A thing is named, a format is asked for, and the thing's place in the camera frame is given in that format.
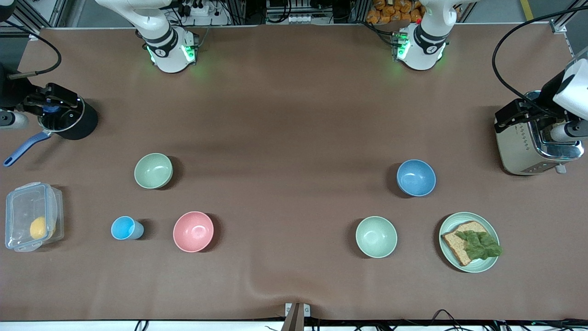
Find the metal table edge bracket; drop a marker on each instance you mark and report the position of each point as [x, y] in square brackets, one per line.
[296, 310]

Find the sage green bowl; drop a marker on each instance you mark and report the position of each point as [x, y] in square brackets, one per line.
[153, 171]

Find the pink bowl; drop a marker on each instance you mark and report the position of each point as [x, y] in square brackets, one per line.
[193, 231]

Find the silver toaster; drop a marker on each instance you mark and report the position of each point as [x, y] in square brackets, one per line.
[528, 147]

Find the white power strip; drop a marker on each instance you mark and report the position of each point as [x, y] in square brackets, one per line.
[308, 19]
[202, 13]

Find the brown bread slice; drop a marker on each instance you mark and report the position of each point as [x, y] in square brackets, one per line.
[457, 246]

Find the blue cup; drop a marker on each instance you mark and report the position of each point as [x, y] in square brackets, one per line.
[124, 228]

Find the green lettuce leaf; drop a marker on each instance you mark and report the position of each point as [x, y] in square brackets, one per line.
[480, 244]

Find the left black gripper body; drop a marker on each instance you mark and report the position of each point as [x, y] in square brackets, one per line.
[545, 95]

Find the aluminium frame corner bracket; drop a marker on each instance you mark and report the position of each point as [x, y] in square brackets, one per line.
[559, 27]

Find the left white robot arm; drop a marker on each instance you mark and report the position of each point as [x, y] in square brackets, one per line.
[425, 50]

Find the yellow lemon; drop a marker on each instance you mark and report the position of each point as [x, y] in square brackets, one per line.
[39, 228]

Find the pale green plate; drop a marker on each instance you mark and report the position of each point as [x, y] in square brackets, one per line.
[452, 262]

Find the pale mint green bowl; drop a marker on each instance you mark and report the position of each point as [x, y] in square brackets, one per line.
[376, 236]

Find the clear plastic lidded container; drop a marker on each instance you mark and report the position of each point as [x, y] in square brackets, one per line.
[25, 211]

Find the blue bowl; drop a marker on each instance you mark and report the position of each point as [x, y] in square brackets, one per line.
[416, 178]

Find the orange snack bag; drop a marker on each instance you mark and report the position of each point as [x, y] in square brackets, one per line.
[395, 11]

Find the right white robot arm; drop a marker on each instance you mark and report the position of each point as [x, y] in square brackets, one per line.
[167, 55]

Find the brown table cloth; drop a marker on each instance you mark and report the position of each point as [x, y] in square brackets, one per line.
[285, 115]

